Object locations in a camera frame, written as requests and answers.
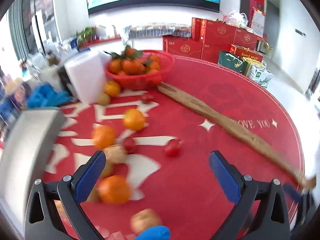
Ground blue rubber gloves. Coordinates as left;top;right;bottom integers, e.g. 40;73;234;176
27;83;72;108

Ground green brown fruit by roll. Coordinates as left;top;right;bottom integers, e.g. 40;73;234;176
97;93;111;106

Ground grey white tray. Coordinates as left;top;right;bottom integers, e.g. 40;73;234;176
1;108;66;235

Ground long wooden board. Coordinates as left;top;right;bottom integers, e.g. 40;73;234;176
157;82;317;190

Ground green milk carton box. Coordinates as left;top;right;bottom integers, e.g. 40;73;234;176
218;51;246;74

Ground red gift box stack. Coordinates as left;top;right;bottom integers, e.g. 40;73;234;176
163;18;260;63

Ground red cherry tomato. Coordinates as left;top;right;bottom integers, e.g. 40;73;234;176
141;93;153;104
123;138;137;154
164;139;182;158

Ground white green milk box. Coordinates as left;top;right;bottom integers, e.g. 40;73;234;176
247;64;273;89

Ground white paper towel roll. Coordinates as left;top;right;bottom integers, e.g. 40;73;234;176
64;50;111;104

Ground red plastic fruit basket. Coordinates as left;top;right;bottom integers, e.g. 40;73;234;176
106;48;176;90

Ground small yellow orange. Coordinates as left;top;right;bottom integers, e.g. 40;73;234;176
123;108;146;131

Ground potted green plant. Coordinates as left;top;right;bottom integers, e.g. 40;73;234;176
76;27;99;47

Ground large orange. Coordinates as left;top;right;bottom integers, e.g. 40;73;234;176
98;175;131;204

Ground orange beside basket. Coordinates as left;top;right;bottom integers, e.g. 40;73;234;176
104;81;121;98

